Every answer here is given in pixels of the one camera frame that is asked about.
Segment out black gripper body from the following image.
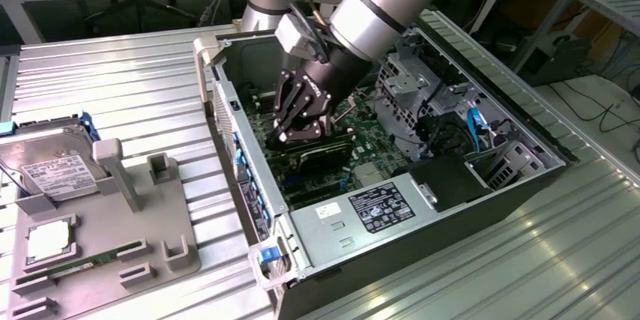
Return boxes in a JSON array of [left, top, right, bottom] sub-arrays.
[[281, 44, 374, 106]]

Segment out grey metal frame post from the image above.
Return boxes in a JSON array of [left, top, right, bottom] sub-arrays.
[[0, 44, 22, 124]]

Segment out black and grey PC case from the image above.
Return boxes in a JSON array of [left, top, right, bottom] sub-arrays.
[[192, 4, 581, 320]]

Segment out silver chipset heat sink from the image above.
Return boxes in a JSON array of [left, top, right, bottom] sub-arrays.
[[352, 164, 389, 186]]

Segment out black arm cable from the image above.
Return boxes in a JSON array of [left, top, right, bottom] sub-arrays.
[[272, 0, 332, 64]]

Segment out black expansion slot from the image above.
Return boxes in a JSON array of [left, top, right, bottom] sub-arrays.
[[284, 181, 346, 207]]

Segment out black wire bundle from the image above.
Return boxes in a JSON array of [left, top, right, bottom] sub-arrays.
[[413, 115, 470, 156]]

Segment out metal slat shelf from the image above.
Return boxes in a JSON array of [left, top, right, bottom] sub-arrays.
[[541, 0, 640, 73]]

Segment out blue disk wire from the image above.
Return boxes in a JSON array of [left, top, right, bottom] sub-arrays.
[[466, 106, 489, 154]]

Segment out green motherboard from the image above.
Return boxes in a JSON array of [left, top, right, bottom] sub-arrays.
[[244, 83, 416, 211]]

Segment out green RAM stick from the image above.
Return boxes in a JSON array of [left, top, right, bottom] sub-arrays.
[[17, 241, 141, 286]]

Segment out silver CPU chip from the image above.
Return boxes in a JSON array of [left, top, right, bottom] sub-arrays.
[[26, 222, 70, 261]]

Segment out black stand legs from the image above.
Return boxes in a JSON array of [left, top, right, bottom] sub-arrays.
[[81, 0, 196, 25]]

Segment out black plastic shroud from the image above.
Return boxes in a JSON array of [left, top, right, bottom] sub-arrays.
[[392, 154, 494, 213]]

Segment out black box device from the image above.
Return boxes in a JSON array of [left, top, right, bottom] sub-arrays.
[[518, 33, 594, 87]]

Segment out green graphics card with fan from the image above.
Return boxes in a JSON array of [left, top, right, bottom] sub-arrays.
[[264, 139, 354, 178]]

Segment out grey parts rack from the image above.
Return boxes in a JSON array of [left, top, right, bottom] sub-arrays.
[[6, 138, 202, 320]]

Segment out metal disk bay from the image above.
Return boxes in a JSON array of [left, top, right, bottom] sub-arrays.
[[464, 139, 566, 192]]

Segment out blue disk carrier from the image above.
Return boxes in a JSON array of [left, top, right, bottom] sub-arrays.
[[0, 109, 104, 148]]

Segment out thin black wire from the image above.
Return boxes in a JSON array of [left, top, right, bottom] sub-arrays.
[[0, 160, 29, 196]]

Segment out grey metal drive cage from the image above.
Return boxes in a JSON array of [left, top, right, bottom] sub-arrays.
[[373, 52, 446, 160]]

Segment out grey power supply unit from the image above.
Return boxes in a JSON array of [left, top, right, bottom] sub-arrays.
[[288, 180, 441, 269]]

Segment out silver hard disk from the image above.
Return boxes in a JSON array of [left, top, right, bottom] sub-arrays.
[[0, 124, 98, 203]]

